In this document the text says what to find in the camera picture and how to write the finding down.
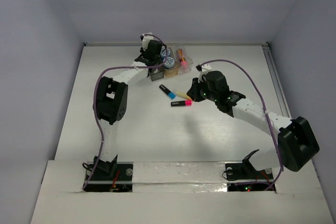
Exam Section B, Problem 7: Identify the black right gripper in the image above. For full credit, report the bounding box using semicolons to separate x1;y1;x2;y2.
186;76;218;102

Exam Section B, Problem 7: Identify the blue white round jar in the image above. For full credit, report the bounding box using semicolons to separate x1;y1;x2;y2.
163;57;175;69

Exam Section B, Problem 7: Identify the black blue highlighter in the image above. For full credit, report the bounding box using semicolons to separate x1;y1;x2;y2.
159;84;176;100

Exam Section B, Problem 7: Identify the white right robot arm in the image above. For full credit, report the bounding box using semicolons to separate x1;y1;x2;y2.
187;71;320;172

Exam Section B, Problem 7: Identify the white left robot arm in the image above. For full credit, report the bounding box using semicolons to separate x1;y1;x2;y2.
92;33;193;179

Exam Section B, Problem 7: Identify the black pink highlighter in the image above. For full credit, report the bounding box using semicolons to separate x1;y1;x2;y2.
171;100;192;107

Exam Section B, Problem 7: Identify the yellow highlighter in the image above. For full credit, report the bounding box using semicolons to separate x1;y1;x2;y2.
175;91;191;100

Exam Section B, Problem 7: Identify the smoky grey plastic bin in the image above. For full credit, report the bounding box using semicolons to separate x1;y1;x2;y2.
148;66;165;81

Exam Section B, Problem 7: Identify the clear plastic bin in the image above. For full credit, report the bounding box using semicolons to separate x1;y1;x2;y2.
174;46;193;74

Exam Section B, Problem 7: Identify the white foam front board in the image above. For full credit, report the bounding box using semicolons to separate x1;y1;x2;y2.
32;161;332;223

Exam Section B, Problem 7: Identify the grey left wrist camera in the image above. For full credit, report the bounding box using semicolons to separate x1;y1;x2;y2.
140;32;155;50

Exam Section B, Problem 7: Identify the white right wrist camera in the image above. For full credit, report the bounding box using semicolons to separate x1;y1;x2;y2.
196;64;212;74

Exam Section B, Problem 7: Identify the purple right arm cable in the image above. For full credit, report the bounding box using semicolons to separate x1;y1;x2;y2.
203;59;286;192

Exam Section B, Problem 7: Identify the metal rail right side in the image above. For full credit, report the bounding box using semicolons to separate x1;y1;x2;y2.
262;45;305;158

